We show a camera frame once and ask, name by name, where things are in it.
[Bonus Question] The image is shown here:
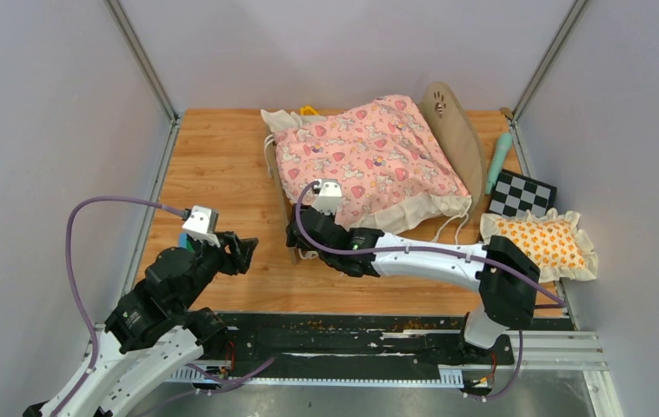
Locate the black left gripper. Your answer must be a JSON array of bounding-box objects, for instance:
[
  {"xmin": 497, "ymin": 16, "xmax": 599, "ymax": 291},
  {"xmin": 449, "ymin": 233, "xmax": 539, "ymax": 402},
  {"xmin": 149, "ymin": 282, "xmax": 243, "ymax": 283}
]
[{"xmin": 176, "ymin": 229, "xmax": 261, "ymax": 311}]

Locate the pink unicorn drawstring bag blanket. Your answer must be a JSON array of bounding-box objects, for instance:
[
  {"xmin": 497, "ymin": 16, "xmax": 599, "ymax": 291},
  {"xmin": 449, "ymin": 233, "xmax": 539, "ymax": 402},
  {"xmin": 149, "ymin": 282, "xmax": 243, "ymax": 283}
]
[{"xmin": 260, "ymin": 95, "xmax": 474, "ymax": 261}]

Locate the wooden striped pet bed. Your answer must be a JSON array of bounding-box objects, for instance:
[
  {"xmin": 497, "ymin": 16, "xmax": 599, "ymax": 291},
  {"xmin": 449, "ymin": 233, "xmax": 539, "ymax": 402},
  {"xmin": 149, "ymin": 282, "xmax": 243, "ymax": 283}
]
[{"xmin": 264, "ymin": 82, "xmax": 489, "ymax": 266}]

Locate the orange duck print pillow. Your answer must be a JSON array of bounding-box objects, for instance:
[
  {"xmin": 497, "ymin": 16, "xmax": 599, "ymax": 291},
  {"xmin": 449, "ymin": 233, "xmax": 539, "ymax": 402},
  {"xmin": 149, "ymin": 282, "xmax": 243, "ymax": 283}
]
[{"xmin": 480, "ymin": 208, "xmax": 598, "ymax": 282}]

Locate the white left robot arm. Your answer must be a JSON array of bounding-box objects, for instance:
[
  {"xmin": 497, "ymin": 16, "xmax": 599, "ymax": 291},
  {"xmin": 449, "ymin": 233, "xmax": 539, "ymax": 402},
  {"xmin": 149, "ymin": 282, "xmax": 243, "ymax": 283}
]
[{"xmin": 24, "ymin": 232, "xmax": 259, "ymax": 416}]

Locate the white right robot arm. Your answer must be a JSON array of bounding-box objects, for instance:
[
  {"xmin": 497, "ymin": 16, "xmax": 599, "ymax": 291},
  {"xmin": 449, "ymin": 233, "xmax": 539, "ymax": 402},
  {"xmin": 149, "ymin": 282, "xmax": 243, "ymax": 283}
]
[{"xmin": 287, "ymin": 205, "xmax": 540, "ymax": 363}]

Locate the blue green grey block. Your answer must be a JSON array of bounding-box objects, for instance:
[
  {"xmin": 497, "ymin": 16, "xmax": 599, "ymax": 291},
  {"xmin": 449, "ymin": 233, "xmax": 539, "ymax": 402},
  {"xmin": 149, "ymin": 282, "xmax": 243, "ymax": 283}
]
[{"xmin": 178, "ymin": 233, "xmax": 194, "ymax": 252}]

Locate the yellow triangle toy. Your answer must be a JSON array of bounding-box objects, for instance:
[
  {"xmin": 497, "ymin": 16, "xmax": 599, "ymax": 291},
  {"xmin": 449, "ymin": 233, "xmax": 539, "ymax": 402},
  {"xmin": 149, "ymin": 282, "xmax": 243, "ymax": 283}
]
[{"xmin": 299, "ymin": 105, "xmax": 320, "ymax": 116}]

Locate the black and silver chessboard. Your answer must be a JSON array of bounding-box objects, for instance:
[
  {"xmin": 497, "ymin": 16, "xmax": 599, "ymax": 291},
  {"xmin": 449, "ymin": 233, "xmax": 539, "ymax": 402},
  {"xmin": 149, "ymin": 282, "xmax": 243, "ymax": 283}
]
[{"xmin": 487, "ymin": 169, "xmax": 557, "ymax": 218}]

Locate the mint green massager wand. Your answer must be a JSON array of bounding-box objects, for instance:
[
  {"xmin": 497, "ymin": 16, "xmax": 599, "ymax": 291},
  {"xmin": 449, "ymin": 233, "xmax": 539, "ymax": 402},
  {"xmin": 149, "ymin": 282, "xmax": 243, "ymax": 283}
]
[{"xmin": 485, "ymin": 133, "xmax": 513, "ymax": 195}]

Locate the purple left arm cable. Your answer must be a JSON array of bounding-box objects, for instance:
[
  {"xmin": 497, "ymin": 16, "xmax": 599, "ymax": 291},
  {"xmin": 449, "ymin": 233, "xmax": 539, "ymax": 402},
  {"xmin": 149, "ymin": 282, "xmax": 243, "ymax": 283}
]
[{"xmin": 52, "ymin": 195, "xmax": 276, "ymax": 417}]

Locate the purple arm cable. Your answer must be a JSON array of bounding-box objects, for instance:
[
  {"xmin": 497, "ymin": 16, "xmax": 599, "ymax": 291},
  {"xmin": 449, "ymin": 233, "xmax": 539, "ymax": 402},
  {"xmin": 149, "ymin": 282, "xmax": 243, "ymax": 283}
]
[
  {"xmin": 295, "ymin": 181, "xmax": 568, "ymax": 402},
  {"xmin": 52, "ymin": 195, "xmax": 276, "ymax": 417}
]

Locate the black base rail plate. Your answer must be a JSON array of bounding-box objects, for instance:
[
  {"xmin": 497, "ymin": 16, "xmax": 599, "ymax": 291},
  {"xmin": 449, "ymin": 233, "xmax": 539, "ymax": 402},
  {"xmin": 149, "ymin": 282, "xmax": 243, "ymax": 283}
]
[{"xmin": 198, "ymin": 313, "xmax": 519, "ymax": 382}]

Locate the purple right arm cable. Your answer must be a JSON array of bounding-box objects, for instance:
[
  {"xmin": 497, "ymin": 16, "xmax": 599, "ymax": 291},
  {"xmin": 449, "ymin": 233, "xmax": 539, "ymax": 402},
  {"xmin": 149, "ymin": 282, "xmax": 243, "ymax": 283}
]
[{"xmin": 295, "ymin": 181, "xmax": 568, "ymax": 402}]

